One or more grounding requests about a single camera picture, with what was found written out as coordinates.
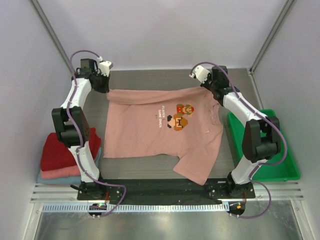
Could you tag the red folded t shirt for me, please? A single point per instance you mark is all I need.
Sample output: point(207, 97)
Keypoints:
point(56, 155)

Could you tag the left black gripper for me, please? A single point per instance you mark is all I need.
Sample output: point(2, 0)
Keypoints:
point(105, 88)

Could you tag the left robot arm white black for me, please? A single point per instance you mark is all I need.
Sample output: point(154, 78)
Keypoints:
point(72, 128)

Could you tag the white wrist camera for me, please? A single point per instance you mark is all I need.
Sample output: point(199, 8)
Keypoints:
point(200, 73)
point(104, 66)

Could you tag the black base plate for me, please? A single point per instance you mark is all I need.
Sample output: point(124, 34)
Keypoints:
point(142, 191)

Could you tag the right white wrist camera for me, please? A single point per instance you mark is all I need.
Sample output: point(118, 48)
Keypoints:
point(200, 73)

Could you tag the white slotted cable duct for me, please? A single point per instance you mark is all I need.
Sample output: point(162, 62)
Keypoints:
point(91, 207)

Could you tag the aluminium frame rail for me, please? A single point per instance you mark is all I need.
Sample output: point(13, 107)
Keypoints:
point(64, 193)

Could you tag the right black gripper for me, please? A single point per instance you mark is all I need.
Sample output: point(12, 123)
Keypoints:
point(208, 85)

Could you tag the blue folded t shirt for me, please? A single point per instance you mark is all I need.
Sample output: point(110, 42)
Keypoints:
point(59, 181)

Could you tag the pink t shirt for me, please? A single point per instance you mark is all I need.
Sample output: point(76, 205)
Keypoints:
point(182, 123)

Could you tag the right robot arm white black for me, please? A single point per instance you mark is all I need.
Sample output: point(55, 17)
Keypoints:
point(262, 137)

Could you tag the salmon folded t shirt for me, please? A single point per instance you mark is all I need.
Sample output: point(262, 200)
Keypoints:
point(71, 171)

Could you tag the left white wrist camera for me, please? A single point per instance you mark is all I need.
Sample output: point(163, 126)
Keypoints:
point(104, 66)

